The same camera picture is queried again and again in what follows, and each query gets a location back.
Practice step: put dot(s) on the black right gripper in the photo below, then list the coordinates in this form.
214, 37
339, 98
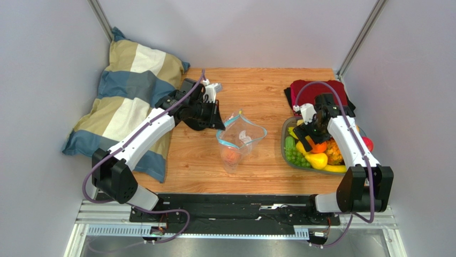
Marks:
308, 132

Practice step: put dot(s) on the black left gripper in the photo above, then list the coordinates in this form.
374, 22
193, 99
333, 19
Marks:
214, 120

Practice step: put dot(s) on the clear zip top bag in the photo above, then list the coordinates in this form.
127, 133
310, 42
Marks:
239, 133

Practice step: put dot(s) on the pink peach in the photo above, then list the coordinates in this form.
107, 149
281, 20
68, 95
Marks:
230, 156

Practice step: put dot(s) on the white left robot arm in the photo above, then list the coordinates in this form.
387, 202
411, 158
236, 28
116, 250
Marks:
194, 103

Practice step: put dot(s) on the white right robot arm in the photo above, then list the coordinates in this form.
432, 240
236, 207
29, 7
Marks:
366, 185

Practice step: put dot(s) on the green cucumber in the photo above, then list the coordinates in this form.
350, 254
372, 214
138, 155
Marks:
289, 144

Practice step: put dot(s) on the yellow lemon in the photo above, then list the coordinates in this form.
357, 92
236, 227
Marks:
300, 148

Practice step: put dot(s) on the grey fruit tray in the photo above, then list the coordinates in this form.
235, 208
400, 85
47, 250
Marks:
288, 164

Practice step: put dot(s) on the green grape bunch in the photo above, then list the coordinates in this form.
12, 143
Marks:
295, 157

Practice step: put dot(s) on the orange fruit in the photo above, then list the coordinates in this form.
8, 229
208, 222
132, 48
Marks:
318, 147

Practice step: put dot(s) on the yellow pear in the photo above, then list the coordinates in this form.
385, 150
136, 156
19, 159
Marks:
317, 161

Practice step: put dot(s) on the folded red cloth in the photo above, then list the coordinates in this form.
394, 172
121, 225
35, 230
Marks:
309, 94

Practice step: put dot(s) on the orange pineapple toy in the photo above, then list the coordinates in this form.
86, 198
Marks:
333, 153

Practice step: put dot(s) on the yellow banana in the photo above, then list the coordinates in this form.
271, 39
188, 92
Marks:
335, 168

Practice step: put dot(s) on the red apple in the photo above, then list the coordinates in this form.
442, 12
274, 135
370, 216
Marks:
369, 143

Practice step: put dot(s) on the striped blue beige pillow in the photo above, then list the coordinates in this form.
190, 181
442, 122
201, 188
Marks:
136, 78

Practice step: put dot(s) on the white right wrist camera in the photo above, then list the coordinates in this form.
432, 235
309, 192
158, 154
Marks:
306, 111

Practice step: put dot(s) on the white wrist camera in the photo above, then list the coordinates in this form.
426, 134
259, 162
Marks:
306, 111
211, 90

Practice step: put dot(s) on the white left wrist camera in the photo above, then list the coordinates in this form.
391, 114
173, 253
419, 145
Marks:
211, 90

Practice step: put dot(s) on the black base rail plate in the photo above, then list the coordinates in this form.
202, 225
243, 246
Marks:
235, 214

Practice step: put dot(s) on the right aluminium frame post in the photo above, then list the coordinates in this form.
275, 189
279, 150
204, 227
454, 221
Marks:
361, 37

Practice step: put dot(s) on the aluminium frame post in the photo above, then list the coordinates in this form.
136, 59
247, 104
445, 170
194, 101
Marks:
102, 18
361, 37

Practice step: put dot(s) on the left aluminium frame post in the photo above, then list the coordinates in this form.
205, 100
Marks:
102, 18

